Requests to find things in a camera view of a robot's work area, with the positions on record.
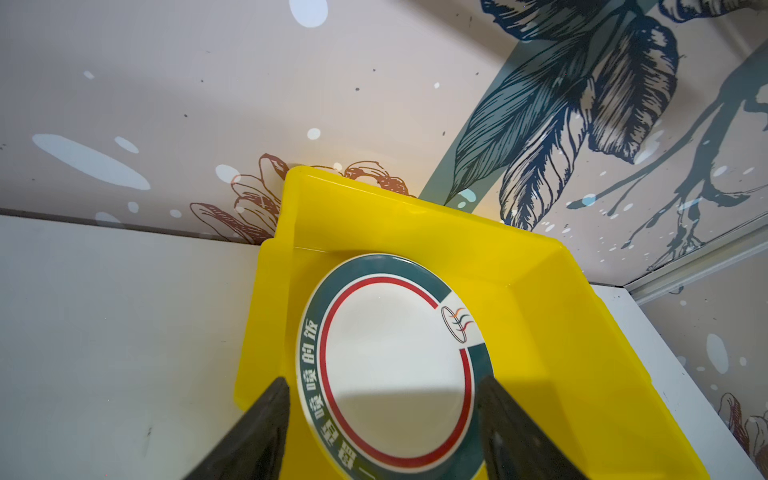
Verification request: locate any yellow plastic bin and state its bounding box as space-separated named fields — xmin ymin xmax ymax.
xmin=234 ymin=166 xmax=707 ymax=479

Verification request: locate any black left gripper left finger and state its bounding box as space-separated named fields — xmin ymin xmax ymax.
xmin=185 ymin=377 xmax=290 ymax=480

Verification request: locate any green red rim plate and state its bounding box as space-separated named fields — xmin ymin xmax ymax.
xmin=295 ymin=254 xmax=493 ymax=479

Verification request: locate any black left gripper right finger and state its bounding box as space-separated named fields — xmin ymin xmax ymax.
xmin=477 ymin=376 xmax=586 ymax=480

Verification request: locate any aluminium frame post right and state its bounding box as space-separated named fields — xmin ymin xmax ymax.
xmin=625 ymin=214 xmax=767 ymax=305

